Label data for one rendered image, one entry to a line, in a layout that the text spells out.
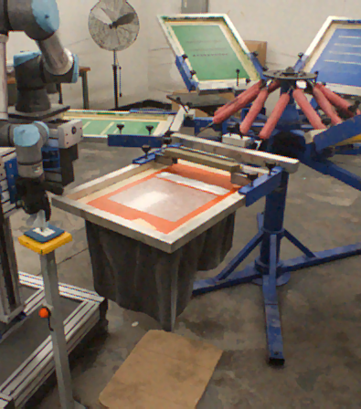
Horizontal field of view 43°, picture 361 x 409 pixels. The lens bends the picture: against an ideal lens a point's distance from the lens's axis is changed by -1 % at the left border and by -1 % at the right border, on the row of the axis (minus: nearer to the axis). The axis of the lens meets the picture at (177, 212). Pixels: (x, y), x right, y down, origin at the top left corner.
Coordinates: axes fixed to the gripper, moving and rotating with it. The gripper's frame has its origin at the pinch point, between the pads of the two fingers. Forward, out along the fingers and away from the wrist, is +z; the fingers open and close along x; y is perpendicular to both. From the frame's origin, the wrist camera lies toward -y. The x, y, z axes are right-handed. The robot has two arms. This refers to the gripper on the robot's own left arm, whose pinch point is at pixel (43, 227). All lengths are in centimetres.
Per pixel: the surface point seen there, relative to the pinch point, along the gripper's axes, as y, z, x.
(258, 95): -142, -23, 4
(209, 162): -73, -7, 19
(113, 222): -17.1, -0.4, 16.4
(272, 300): -129, 92, 32
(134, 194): -45.3, 2.8, 0.9
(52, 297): 1.6, 27.0, 2.1
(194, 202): -54, 3, 25
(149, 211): -36.4, 2.7, 16.2
